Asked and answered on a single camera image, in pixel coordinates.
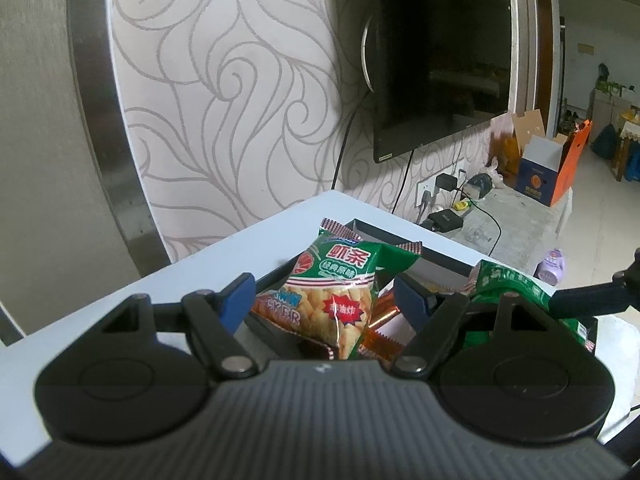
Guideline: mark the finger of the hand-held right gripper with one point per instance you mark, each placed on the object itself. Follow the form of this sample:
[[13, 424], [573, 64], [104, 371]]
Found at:
[[590, 300]]

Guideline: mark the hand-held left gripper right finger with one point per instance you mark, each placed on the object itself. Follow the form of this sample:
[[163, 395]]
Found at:
[[407, 297]]

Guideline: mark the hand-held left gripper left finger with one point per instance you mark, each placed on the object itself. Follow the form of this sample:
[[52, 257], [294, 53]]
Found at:
[[239, 300]]

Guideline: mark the orange chocolate bar packet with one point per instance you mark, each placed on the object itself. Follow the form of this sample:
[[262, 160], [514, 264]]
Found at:
[[385, 340]]

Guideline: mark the dark grey cardboard box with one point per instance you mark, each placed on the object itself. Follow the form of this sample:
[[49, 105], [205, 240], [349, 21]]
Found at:
[[445, 262]]

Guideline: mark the green snack bag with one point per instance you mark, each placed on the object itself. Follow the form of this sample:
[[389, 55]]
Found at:
[[520, 285], [330, 300]]

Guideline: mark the lilac plastic bottle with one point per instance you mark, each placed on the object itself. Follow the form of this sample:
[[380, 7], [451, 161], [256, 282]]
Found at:
[[552, 265]]

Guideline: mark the black power adapter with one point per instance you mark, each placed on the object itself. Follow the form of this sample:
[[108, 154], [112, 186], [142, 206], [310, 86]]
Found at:
[[445, 220]]

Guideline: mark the grey stone ledge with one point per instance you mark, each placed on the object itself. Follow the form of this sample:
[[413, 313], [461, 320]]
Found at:
[[520, 220]]

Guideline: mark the small yellow object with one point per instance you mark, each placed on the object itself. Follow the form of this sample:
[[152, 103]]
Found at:
[[461, 205]]

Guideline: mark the black charger plug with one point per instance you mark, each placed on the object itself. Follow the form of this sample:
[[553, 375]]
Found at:
[[446, 181]]

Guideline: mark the blue box with white flaps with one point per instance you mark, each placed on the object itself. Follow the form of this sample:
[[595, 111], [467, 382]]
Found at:
[[537, 180]]

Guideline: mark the grey device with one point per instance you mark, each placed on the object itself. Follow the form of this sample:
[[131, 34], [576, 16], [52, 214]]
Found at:
[[482, 185]]

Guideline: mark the orange cardboard box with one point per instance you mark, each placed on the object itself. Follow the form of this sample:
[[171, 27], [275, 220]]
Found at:
[[572, 165]]

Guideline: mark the blue bag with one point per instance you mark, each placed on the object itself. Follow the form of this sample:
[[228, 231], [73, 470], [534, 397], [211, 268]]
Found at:
[[605, 141]]

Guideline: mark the yellow bag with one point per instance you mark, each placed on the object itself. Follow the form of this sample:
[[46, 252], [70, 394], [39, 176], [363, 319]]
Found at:
[[505, 155]]

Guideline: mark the tan cardboard piece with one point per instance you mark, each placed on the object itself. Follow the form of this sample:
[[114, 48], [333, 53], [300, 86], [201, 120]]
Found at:
[[527, 127]]

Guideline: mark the black television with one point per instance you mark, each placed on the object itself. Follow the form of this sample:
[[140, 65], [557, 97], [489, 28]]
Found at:
[[440, 60]]

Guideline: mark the white wall socket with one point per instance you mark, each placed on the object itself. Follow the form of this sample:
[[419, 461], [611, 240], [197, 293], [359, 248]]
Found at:
[[425, 189]]

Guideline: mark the grey metal-framed wall panel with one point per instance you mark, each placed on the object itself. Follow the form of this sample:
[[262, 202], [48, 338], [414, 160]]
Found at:
[[40, 160]]

